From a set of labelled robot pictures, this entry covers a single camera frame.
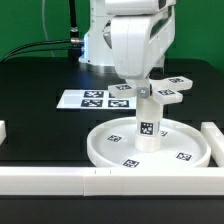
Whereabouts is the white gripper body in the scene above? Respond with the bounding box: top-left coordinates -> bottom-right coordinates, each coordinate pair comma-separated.
111,6 -> 175,79

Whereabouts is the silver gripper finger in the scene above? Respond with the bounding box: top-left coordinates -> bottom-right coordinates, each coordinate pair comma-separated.
137,85 -> 152,98

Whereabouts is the white cross-shaped table base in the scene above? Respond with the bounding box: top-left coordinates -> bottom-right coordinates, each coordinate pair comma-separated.
108,76 -> 193,105

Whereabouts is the white round table top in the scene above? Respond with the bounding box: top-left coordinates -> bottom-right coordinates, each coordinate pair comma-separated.
87,117 -> 211,169

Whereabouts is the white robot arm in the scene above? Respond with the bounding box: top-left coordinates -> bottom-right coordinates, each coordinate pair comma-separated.
79,0 -> 176,98

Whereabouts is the white marker plate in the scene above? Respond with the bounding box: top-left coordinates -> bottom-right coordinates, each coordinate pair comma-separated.
57,90 -> 136,110

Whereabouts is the white right fence bar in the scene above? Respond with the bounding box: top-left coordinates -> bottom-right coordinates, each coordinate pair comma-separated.
201,122 -> 224,168

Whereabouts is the white fence bar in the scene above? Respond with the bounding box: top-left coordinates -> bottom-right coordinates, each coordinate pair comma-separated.
201,122 -> 224,168
0,120 -> 6,145
0,167 -> 224,196

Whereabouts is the white front fence bar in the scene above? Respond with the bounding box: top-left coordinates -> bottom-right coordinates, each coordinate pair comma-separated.
0,167 -> 224,196

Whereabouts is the white left fence bar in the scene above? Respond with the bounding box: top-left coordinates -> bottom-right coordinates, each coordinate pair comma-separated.
0,120 -> 6,145

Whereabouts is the black upright cable connector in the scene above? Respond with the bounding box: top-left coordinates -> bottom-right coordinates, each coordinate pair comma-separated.
68,0 -> 80,60

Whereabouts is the thin white cable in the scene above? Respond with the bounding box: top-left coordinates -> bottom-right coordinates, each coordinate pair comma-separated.
41,0 -> 56,58

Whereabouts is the black cable pair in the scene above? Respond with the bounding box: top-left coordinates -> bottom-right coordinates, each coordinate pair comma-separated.
0,39 -> 84,64

